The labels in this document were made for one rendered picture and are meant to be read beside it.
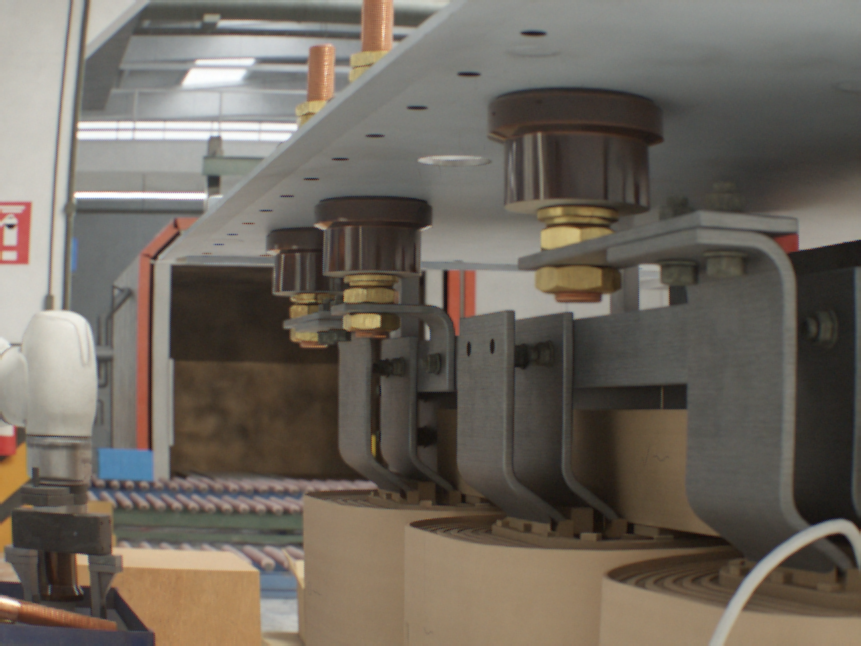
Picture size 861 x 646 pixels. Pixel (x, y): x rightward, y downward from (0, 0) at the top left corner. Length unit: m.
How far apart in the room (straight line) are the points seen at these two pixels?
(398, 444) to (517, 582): 0.57
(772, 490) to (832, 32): 0.23
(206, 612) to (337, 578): 0.83
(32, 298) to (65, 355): 9.53
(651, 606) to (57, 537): 1.23
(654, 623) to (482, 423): 0.44
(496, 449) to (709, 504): 0.37
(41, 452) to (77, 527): 0.10
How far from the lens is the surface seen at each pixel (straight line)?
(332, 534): 1.58
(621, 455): 1.21
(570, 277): 0.95
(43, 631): 1.76
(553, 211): 0.96
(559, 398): 1.19
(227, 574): 2.38
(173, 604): 2.37
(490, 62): 0.88
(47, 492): 1.88
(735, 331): 0.81
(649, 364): 1.05
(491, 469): 1.20
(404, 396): 1.62
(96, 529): 1.93
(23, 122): 11.60
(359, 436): 1.62
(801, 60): 0.85
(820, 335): 0.80
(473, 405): 1.24
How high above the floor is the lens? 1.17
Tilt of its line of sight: 3 degrees up
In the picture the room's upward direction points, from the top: 1 degrees clockwise
